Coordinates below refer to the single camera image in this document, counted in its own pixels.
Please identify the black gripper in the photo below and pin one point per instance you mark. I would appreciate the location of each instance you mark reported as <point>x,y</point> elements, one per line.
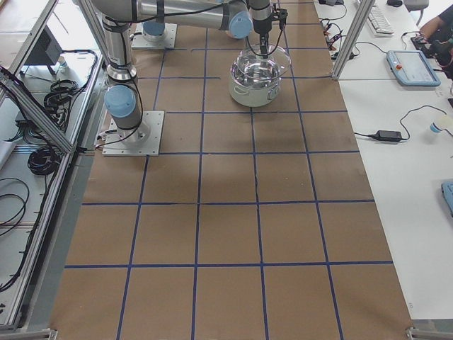
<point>262,24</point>

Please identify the glass pot lid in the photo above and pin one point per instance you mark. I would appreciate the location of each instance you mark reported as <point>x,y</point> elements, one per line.
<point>250,66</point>

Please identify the blue teach pendant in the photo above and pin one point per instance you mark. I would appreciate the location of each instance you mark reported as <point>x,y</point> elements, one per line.
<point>447,191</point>
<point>411,68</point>

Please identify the person forearm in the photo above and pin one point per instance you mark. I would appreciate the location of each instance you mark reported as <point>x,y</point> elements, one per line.
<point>439,28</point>

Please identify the paper cup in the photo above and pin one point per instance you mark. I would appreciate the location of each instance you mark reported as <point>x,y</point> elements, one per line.
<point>440,124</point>

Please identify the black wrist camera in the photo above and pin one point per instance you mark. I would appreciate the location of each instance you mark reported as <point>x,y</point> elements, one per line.
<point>280,16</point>

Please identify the white keyboard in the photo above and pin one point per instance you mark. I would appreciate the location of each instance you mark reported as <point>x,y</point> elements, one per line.
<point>378,23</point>

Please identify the black box device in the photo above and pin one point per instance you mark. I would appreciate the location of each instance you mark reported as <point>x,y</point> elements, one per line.
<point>45,52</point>

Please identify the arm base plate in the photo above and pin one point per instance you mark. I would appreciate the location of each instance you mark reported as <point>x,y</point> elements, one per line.
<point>145,141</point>
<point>141,40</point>

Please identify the pale green cooking pot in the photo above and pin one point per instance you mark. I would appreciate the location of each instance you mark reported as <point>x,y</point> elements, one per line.
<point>254,94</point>

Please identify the black power adapter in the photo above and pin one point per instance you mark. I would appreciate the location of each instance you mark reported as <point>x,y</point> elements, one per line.
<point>387,136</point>

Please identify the aluminium frame post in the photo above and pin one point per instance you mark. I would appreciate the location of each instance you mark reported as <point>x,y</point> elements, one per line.
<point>354,30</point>

